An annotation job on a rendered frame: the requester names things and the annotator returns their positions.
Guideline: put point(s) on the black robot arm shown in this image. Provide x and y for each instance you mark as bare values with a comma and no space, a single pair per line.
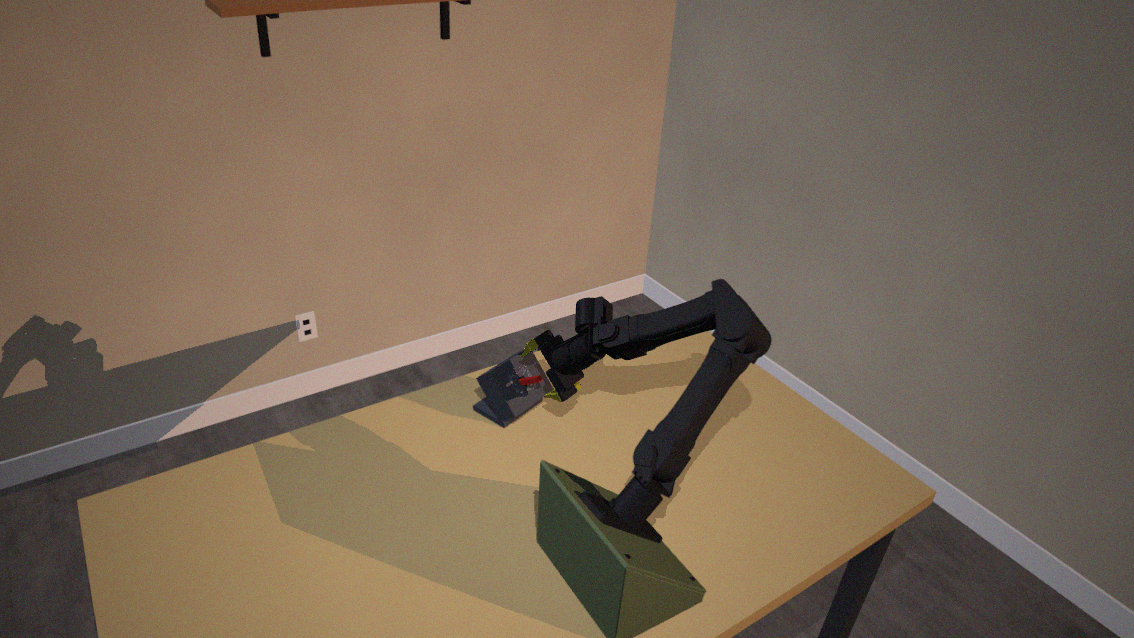
669,445

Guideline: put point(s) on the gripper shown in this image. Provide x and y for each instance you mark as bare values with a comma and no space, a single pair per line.
561,365

